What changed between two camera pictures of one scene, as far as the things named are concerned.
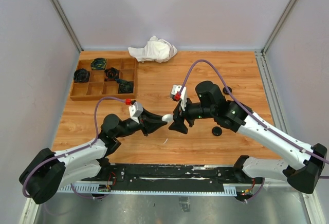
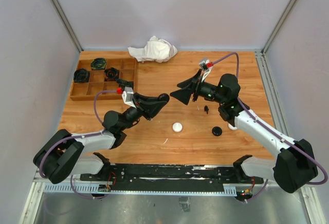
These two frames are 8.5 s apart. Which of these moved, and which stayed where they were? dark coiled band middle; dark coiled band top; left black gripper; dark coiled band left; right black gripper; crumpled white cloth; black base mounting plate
Moved: right black gripper; left black gripper
Stayed: black base mounting plate; dark coiled band top; dark coiled band left; crumpled white cloth; dark coiled band middle
